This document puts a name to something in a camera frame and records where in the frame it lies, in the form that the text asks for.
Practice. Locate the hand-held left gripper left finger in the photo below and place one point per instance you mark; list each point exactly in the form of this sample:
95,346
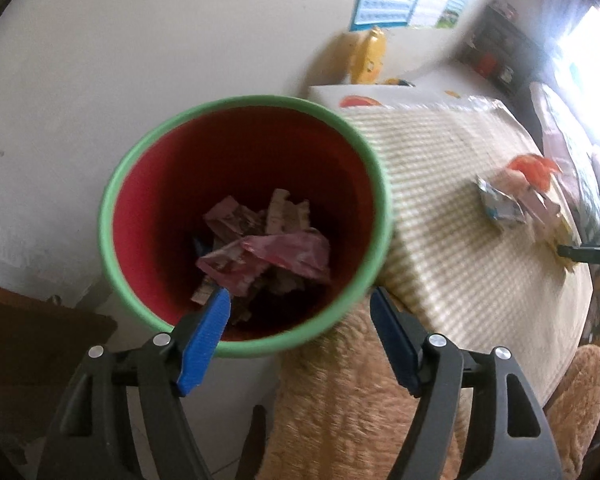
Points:
205,345

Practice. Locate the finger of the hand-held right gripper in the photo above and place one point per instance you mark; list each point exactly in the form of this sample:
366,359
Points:
582,253

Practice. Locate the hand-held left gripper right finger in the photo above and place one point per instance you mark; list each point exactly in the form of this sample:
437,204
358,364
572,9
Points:
392,335

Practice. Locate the yellow snack wrapper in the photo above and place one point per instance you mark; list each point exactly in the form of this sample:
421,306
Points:
565,245

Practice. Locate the pink white wrapper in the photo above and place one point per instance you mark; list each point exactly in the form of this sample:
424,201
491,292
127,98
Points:
225,220

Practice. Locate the red bin with green rim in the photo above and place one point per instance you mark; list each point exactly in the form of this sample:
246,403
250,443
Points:
260,160

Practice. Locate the beige striped mat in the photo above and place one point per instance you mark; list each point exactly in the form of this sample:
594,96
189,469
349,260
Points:
455,270

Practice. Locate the brown fuzzy plush cover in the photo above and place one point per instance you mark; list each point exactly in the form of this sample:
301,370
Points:
340,410

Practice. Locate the white blue crumpled wrapper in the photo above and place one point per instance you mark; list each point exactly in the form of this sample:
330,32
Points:
500,205

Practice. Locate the orange plastic wrapper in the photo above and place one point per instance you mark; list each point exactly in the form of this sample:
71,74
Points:
530,167

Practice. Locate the pink striped quilt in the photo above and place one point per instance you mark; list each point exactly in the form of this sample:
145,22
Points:
565,130

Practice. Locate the bright window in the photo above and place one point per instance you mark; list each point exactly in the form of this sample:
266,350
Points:
592,65

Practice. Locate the dark brown wooden furniture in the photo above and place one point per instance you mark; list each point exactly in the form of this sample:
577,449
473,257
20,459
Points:
35,360

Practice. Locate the dark shelf unit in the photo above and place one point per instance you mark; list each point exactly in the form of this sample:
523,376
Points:
500,50

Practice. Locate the white fruit print cover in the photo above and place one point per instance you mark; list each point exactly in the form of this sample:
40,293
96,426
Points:
380,95

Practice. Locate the small yellow toy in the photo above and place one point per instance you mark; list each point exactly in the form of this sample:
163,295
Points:
395,81

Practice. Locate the yellow duck toy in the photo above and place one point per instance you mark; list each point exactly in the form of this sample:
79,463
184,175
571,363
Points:
367,57

